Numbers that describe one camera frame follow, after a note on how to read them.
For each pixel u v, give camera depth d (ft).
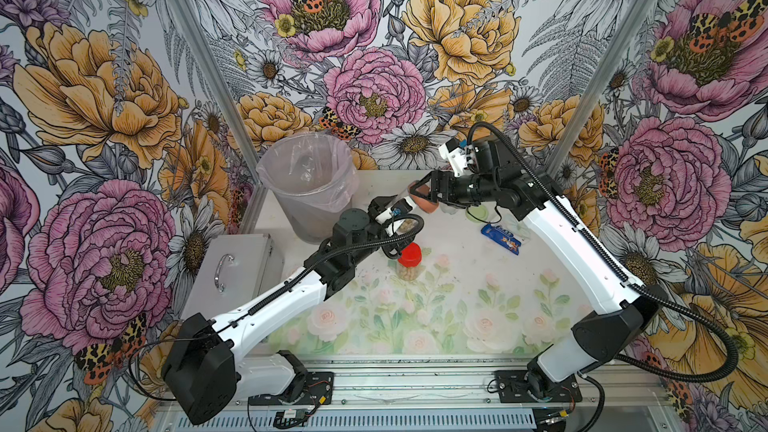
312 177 3.28
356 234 1.86
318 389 2.40
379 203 2.23
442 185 2.01
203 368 1.30
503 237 3.28
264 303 1.54
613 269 1.41
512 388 2.41
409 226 2.34
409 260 2.80
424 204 2.15
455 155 2.13
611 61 2.92
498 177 1.75
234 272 2.60
